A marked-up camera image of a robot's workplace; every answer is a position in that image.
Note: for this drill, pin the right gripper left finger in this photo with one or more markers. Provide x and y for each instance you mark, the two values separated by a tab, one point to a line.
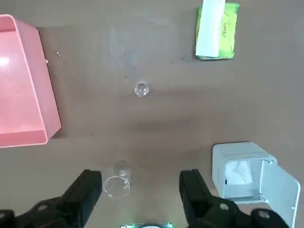
71	204

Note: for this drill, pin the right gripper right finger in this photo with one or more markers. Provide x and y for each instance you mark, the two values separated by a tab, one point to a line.
202	206

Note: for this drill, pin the white tissue sheet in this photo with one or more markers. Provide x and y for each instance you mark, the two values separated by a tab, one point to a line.
238	173

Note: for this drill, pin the small glass beaker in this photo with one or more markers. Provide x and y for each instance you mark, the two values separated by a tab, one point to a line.
141	90

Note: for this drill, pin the large glass beaker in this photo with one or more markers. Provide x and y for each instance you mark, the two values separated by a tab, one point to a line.
116	187

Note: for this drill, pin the pink plastic bin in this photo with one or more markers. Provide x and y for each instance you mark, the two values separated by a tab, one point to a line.
21	95

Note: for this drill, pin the green tissue pack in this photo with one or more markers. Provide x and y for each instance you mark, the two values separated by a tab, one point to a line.
228	38

